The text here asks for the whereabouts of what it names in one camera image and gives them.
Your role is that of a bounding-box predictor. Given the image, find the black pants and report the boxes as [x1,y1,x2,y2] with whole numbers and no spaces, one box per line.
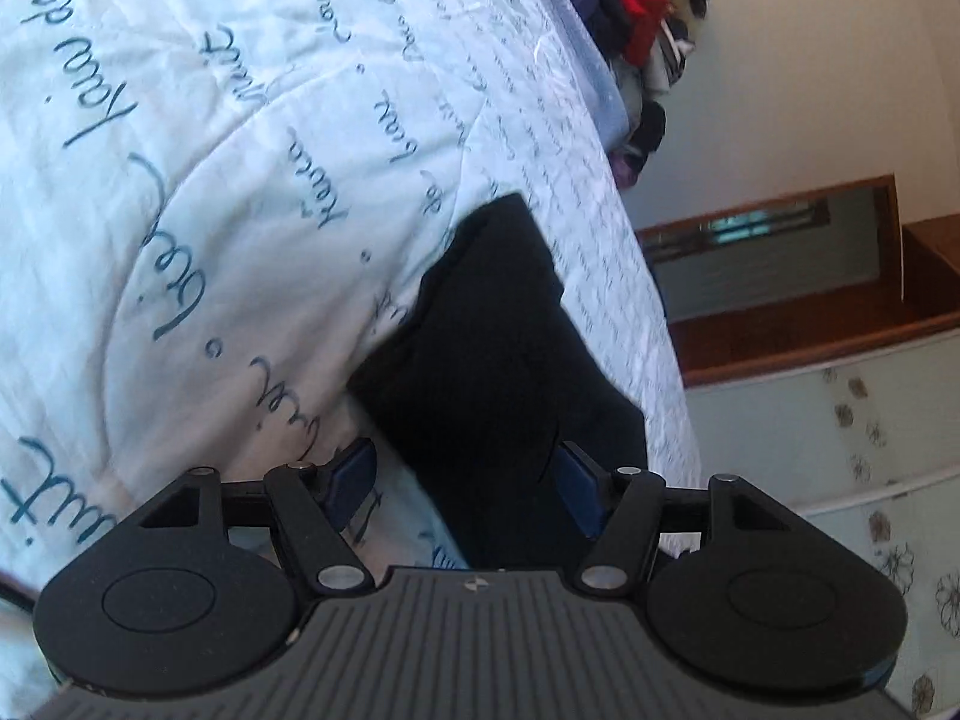
[348,195,647,574]

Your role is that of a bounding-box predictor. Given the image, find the white script-print bed sheet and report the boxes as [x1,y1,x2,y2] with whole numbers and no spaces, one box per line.
[2,0,701,594]

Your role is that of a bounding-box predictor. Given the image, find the black backpack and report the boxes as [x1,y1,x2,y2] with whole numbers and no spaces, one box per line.
[628,99,667,154]

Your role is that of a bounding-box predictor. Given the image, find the grey garment pile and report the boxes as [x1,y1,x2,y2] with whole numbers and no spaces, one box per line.
[610,57,646,135]

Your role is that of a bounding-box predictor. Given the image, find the navy puffer jacket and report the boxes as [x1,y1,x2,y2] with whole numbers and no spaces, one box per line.
[571,0,633,60]

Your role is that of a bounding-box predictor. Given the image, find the wooden door frame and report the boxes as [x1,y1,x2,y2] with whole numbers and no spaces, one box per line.
[636,176,958,388]

